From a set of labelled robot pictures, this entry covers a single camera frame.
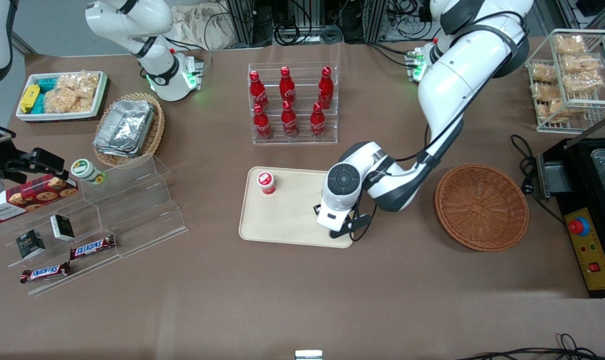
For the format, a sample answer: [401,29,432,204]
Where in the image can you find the beige plastic tray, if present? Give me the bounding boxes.
[238,166,357,249]

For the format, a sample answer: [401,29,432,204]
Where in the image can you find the oval light wicker basket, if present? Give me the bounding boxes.
[92,92,165,168]

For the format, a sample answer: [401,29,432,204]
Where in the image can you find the round brown wicker basket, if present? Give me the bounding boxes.
[434,164,530,252]

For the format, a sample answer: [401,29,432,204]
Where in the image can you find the red tartan cookie box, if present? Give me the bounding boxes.
[0,174,79,224]

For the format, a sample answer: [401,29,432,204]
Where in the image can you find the green lidded white jar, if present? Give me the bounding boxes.
[70,158,106,186]

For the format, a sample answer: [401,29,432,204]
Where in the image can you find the white plastic bin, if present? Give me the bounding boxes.
[15,70,109,122]

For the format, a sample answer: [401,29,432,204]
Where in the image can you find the yellow snack packet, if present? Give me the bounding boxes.
[20,84,41,114]

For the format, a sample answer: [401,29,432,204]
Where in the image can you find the small black white box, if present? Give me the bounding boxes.
[50,214,76,242]

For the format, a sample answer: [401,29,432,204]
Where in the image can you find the clear bag of crackers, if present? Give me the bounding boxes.
[43,70,101,114]

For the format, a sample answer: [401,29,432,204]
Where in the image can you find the stacked aluminium foil trays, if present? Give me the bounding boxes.
[93,99,156,158]

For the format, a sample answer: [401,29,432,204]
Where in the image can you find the red lidded cup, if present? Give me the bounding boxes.
[256,171,277,196]

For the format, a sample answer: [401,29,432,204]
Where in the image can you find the snickers chocolate bar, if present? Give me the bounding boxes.
[20,261,72,284]
[70,234,117,261]

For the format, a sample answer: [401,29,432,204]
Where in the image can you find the clear acrylic step shelf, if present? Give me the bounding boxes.
[0,152,189,297]

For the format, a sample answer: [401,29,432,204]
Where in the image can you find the clear acrylic bottle rack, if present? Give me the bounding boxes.
[247,61,339,146]

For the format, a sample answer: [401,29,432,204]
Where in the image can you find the red cola bottle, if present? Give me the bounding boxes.
[249,70,269,111]
[279,66,296,106]
[310,102,327,138]
[253,103,273,140]
[317,66,334,110]
[281,100,299,138]

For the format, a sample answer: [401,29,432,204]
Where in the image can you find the beige cloth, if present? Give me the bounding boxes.
[170,5,233,51]

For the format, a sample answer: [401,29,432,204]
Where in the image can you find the red emergency stop button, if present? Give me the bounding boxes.
[568,218,591,237]

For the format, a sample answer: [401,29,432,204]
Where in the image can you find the black sealing machine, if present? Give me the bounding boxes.
[536,107,605,299]

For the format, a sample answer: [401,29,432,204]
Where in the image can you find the bagged fried snack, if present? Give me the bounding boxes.
[562,71,605,95]
[561,54,602,75]
[530,62,559,84]
[537,99,583,123]
[553,34,587,56]
[531,82,563,102]

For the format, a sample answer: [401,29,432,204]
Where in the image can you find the yellow control panel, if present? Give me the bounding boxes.
[564,207,605,291]

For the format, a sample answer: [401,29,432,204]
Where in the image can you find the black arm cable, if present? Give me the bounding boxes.
[395,12,528,163]

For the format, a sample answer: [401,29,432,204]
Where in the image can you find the black power cable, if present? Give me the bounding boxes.
[510,134,566,223]

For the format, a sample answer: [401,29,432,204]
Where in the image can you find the coiled black cables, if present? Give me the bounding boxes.
[273,20,303,47]

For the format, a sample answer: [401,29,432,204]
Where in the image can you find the aluminium profile post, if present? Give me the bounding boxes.
[226,0,256,48]
[365,0,387,43]

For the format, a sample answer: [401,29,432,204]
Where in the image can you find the white wire basket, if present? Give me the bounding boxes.
[525,29,605,135]

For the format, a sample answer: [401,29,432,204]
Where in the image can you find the black floor cables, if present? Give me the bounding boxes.
[455,333,605,360]

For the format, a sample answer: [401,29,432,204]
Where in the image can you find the metal rack frame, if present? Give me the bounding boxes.
[555,0,605,33]

